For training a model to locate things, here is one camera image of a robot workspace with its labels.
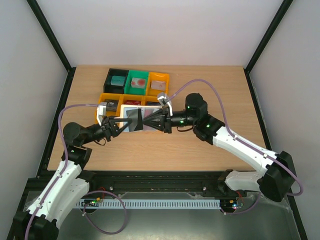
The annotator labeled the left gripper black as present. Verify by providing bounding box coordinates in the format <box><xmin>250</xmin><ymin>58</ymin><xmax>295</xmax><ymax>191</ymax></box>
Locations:
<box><xmin>81</xmin><ymin>115</ymin><xmax>132</xmax><ymax>145</ymax></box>

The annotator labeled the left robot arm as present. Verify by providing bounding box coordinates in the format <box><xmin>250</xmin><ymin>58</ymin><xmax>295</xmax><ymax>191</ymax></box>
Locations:
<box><xmin>12</xmin><ymin>117</ymin><xmax>133</xmax><ymax>240</ymax></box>

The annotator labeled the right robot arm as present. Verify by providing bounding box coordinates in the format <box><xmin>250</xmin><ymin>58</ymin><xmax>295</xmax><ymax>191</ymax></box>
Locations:
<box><xmin>143</xmin><ymin>93</ymin><xmax>296</xmax><ymax>202</ymax></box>

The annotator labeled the black card stack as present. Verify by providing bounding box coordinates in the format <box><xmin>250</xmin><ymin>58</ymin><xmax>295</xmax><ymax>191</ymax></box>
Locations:
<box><xmin>104</xmin><ymin>99</ymin><xmax>119</xmax><ymax>112</ymax></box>

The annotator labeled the blue card stack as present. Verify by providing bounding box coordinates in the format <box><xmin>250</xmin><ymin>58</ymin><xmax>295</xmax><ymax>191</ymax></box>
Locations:
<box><xmin>146</xmin><ymin>101</ymin><xmax>161</xmax><ymax>106</ymax></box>

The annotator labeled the white pink card stack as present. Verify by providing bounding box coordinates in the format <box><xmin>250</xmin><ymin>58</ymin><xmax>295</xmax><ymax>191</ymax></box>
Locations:
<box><xmin>151</xmin><ymin>80</ymin><xmax>166</xmax><ymax>91</ymax></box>

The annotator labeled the teal card stack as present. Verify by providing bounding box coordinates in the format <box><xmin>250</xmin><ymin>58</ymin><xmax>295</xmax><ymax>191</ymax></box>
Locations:
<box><xmin>110</xmin><ymin>75</ymin><xmax>126</xmax><ymax>87</ymax></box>

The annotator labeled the white red card stack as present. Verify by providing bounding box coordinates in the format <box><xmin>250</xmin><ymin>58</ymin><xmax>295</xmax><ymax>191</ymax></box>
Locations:
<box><xmin>130</xmin><ymin>77</ymin><xmax>147</xmax><ymax>89</ymax></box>

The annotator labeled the yellow bin front right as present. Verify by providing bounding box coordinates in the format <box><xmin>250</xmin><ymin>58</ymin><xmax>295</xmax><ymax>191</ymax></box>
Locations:
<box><xmin>141</xmin><ymin>95</ymin><xmax>161</xmax><ymax>106</ymax></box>

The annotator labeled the yellow bin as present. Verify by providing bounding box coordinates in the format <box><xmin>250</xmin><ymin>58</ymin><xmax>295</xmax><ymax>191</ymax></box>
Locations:
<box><xmin>118</xmin><ymin>94</ymin><xmax>143</xmax><ymax>106</ymax></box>
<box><xmin>145</xmin><ymin>72</ymin><xmax>170</xmax><ymax>97</ymax></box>
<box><xmin>141</xmin><ymin>95</ymin><xmax>161</xmax><ymax>106</ymax></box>
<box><xmin>95</xmin><ymin>93</ymin><xmax>121</xmax><ymax>123</ymax></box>

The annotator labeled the yellow bin front middle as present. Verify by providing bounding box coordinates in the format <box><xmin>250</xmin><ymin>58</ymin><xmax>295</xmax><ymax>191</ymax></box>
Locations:
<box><xmin>118</xmin><ymin>94</ymin><xmax>143</xmax><ymax>106</ymax></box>

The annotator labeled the yellow bin front left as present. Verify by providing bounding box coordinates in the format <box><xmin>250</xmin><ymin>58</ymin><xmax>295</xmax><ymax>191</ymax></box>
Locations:
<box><xmin>95</xmin><ymin>93</ymin><xmax>121</xmax><ymax>123</ymax></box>

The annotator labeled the green storage bin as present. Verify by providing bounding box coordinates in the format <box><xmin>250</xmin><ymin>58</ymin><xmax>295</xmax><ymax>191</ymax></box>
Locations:
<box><xmin>124</xmin><ymin>70</ymin><xmax>149</xmax><ymax>96</ymax></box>

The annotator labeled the black storage bin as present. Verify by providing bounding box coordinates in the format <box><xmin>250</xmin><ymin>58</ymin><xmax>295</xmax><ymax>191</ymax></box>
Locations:
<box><xmin>103</xmin><ymin>68</ymin><xmax>129</xmax><ymax>94</ymax></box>

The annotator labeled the yellow bin back right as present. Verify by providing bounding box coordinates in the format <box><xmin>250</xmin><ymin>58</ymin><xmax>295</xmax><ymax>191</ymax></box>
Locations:
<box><xmin>145</xmin><ymin>72</ymin><xmax>170</xmax><ymax>97</ymax></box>

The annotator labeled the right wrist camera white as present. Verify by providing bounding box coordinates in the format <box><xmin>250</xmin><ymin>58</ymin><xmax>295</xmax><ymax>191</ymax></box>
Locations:
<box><xmin>157</xmin><ymin>92</ymin><xmax>173</xmax><ymax>117</ymax></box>

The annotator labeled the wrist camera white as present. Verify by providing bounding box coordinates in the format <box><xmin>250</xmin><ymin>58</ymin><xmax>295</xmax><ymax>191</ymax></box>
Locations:
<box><xmin>96</xmin><ymin>102</ymin><xmax>107</xmax><ymax>126</ymax></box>
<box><xmin>157</xmin><ymin>92</ymin><xmax>173</xmax><ymax>117</ymax></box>

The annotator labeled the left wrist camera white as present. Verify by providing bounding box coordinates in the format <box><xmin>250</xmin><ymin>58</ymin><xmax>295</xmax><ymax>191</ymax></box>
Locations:
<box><xmin>96</xmin><ymin>102</ymin><xmax>107</xmax><ymax>126</ymax></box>

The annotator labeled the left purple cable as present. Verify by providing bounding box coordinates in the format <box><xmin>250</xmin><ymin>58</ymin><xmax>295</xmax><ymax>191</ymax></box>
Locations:
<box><xmin>23</xmin><ymin>102</ymin><xmax>101</xmax><ymax>240</ymax></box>

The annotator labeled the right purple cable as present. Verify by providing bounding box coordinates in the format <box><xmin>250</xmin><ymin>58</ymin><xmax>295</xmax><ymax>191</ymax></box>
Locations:
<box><xmin>165</xmin><ymin>78</ymin><xmax>304</xmax><ymax>197</ymax></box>

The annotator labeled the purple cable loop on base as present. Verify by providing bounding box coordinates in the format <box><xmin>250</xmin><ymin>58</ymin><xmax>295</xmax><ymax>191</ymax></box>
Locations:
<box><xmin>81</xmin><ymin>188</ymin><xmax>128</xmax><ymax>235</ymax></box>

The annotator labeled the black frame post left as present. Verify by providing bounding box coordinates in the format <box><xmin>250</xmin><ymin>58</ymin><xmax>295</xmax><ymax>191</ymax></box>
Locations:
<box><xmin>26</xmin><ymin>0</ymin><xmax>76</xmax><ymax>73</ymax></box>

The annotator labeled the black frame post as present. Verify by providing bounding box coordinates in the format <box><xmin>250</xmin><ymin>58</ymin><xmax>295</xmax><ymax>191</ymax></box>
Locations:
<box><xmin>244</xmin><ymin>0</ymin><xmax>295</xmax><ymax>73</ymax></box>
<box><xmin>26</xmin><ymin>0</ymin><xmax>76</xmax><ymax>73</ymax></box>

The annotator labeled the white slotted cable duct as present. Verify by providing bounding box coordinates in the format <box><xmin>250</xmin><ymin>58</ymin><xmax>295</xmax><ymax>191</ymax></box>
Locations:
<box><xmin>74</xmin><ymin>198</ymin><xmax>221</xmax><ymax>210</ymax></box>

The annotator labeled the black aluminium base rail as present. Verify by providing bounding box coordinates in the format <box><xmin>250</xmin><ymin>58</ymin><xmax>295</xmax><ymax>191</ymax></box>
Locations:
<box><xmin>24</xmin><ymin>170</ymin><xmax>261</xmax><ymax>198</ymax></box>

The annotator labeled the black frame post right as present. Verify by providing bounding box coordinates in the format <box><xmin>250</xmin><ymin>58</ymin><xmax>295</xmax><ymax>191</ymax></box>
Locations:
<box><xmin>244</xmin><ymin>0</ymin><xmax>295</xmax><ymax>73</ymax></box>

